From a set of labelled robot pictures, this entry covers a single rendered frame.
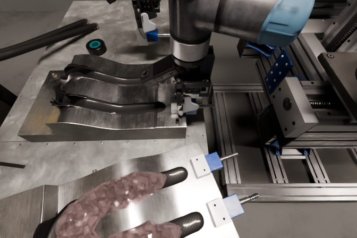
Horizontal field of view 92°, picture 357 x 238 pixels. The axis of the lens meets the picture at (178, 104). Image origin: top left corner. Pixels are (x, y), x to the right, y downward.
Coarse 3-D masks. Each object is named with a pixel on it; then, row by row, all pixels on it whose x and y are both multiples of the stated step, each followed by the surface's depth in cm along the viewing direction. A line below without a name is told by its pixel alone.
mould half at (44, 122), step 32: (96, 64) 58; (128, 64) 63; (96, 96) 52; (128, 96) 56; (160, 96) 55; (32, 128) 52; (64, 128) 48; (96, 128) 48; (128, 128) 49; (160, 128) 49
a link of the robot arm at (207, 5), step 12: (168, 0) 26; (180, 0) 23; (192, 0) 23; (204, 0) 23; (216, 0) 22; (180, 12) 25; (192, 12) 24; (204, 12) 24; (216, 12) 23; (180, 24) 26; (192, 24) 26; (204, 24) 25; (180, 36) 28; (192, 36) 28; (204, 36) 28
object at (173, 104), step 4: (172, 96) 51; (176, 96) 51; (172, 100) 51; (176, 100) 51; (192, 100) 52; (172, 104) 50; (176, 104) 50; (200, 104) 52; (204, 104) 52; (208, 104) 53; (212, 104) 53; (172, 108) 49; (176, 108) 49; (172, 112) 51; (176, 112) 51; (188, 112) 51; (192, 112) 52; (196, 112) 52
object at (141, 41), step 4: (136, 32) 61; (148, 32) 63; (152, 32) 63; (156, 32) 63; (140, 36) 62; (148, 36) 63; (152, 36) 63; (156, 36) 63; (160, 36) 65; (164, 36) 65; (168, 36) 65; (140, 40) 64; (144, 40) 64; (148, 40) 64; (152, 40) 64; (156, 40) 64; (140, 44) 65; (144, 44) 65
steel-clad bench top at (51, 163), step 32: (128, 0) 104; (160, 0) 104; (96, 32) 87; (128, 32) 87; (160, 32) 87; (64, 64) 75; (32, 96) 66; (192, 96) 66; (0, 128) 59; (192, 128) 59; (0, 160) 53; (32, 160) 53; (64, 160) 53; (96, 160) 53; (0, 192) 48
